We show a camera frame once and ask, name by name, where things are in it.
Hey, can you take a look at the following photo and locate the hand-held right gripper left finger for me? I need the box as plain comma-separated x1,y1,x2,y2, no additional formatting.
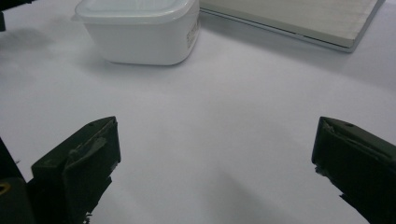
30,116,121,224

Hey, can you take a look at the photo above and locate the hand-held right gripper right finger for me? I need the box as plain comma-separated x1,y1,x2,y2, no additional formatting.
311,116,396,224

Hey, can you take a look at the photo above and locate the white plastic container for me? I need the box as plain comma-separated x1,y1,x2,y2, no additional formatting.
70,0,201,66

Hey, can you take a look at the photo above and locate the flat beige board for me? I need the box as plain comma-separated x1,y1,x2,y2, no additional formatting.
199,0,387,53

